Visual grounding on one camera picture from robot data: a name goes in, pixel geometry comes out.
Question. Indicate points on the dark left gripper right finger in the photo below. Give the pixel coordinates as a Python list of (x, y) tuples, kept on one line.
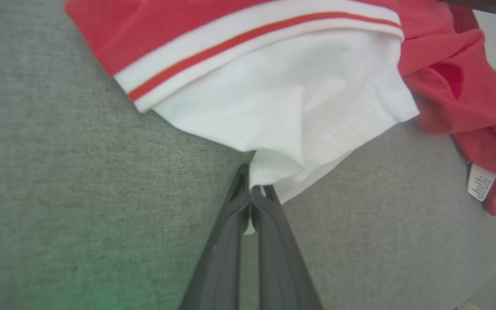
[(278, 267)]

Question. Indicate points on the red shirt with striped cuffs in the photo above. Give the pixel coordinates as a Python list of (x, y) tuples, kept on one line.
[(274, 86)]

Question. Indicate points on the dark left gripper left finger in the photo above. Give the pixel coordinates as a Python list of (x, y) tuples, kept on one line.
[(222, 275)]

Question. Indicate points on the grey fabric sofa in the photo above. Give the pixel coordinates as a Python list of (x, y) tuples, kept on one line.
[(58, 172)]

